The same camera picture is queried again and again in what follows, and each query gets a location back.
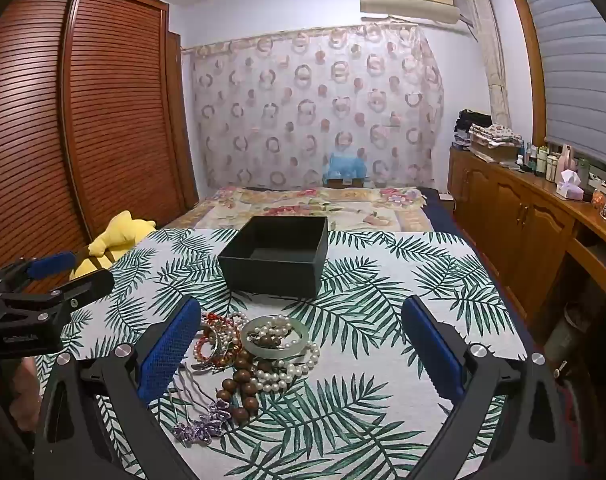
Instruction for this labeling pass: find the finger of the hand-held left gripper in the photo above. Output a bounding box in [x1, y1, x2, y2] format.
[0, 252, 78, 292]
[0, 268, 115, 323]

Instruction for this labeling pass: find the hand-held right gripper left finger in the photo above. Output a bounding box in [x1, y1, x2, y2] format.
[33, 295, 204, 480]

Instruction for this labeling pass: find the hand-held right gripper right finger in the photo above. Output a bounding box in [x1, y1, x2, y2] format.
[400, 295, 571, 480]

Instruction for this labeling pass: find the silver wavy hairpin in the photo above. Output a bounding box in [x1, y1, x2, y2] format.
[168, 360, 210, 426]

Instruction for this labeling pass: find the red bead bracelet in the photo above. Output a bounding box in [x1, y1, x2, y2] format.
[193, 311, 251, 371]

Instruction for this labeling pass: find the brown wooden bead bracelet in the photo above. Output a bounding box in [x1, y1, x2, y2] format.
[220, 335, 264, 423]

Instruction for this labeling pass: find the pale jade bangle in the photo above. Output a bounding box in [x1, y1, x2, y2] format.
[239, 316, 308, 360]

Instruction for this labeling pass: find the black square box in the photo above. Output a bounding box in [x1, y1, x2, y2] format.
[217, 215, 330, 298]

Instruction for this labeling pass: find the white pearl necklace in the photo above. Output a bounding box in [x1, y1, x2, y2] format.
[245, 314, 321, 397]

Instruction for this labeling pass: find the person's left hand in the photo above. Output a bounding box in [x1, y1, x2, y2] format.
[3, 357, 44, 433]

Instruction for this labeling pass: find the green leaf-print cloth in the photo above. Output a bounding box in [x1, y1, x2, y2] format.
[33, 227, 528, 480]

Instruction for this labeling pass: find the yellow plush toy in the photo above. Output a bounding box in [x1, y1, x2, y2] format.
[69, 210, 156, 281]

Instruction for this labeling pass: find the dark blue bed sheet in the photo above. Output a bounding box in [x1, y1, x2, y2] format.
[423, 187, 480, 242]

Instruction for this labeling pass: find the wooden side cabinet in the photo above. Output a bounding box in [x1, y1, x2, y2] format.
[448, 145, 606, 322]

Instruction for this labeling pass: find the brown slatted wooden wardrobe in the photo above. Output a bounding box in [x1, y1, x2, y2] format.
[0, 0, 200, 311]

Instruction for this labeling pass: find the small cardboard box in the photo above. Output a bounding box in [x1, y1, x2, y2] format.
[324, 176, 367, 190]

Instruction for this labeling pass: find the blue plush toy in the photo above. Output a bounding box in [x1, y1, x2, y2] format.
[323, 149, 369, 183]

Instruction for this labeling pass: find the pink tissue box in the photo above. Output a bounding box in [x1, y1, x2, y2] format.
[556, 170, 584, 201]

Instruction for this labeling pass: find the row of toiletry bottles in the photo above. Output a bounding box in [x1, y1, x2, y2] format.
[515, 142, 564, 183]

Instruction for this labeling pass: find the stack of dark clothes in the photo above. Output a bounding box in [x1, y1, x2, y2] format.
[453, 109, 491, 152]

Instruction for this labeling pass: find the beige tied side curtain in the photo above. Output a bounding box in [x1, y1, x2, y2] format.
[460, 0, 512, 130]

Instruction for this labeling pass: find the grey window blind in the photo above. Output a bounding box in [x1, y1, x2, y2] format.
[525, 0, 606, 167]

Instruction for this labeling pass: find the ring-patterned sheer curtain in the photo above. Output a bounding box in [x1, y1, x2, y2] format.
[183, 25, 445, 192]

